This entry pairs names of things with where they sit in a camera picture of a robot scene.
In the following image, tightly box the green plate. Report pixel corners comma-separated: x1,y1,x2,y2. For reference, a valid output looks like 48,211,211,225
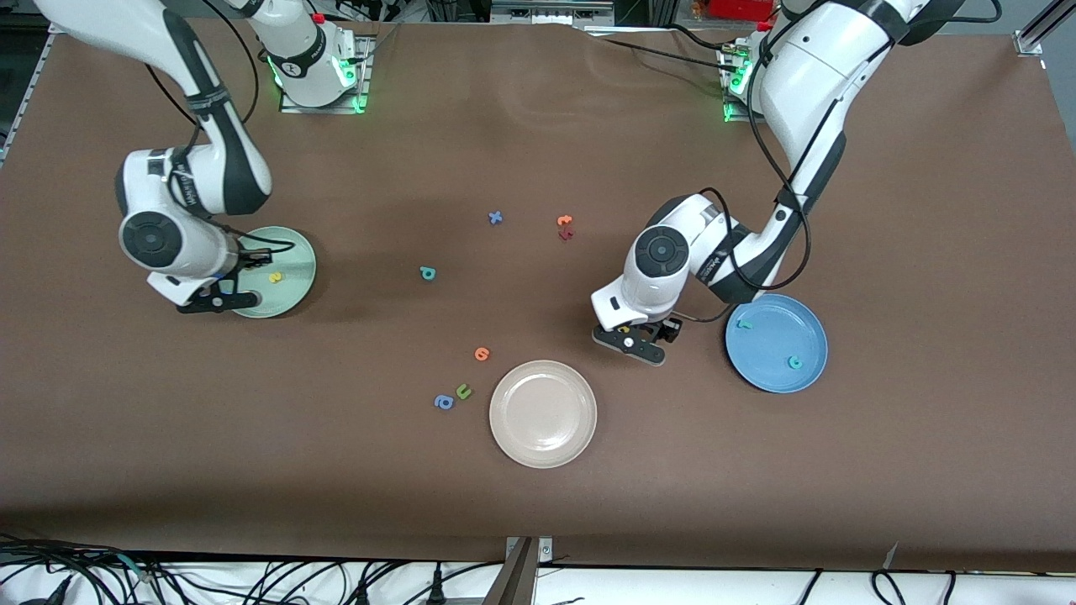
227,226,318,319

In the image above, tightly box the blue plate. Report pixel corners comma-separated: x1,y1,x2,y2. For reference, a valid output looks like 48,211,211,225
725,292,830,394

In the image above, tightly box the beige plate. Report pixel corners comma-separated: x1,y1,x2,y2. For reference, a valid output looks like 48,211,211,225
488,360,599,469

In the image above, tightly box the red box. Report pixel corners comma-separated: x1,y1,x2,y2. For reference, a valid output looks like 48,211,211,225
708,0,774,21

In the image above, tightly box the grey metal box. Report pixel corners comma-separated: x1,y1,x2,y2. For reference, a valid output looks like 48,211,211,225
490,0,615,26

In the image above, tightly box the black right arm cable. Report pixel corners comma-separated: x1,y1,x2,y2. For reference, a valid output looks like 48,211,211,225
143,0,297,253

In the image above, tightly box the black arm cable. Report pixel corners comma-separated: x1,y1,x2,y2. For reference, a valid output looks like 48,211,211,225
698,0,1001,324
143,0,297,253

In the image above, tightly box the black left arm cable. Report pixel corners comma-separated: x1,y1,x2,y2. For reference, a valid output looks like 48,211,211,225
698,0,1001,324

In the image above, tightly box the black cable on table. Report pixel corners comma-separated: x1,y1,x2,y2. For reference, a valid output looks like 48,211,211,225
588,24,742,70

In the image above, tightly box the aluminium frame rail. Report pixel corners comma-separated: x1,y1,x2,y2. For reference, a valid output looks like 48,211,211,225
1013,0,1076,148
0,25,60,169

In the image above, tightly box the metal table edge bracket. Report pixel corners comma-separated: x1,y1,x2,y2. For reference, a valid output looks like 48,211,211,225
503,536,554,605

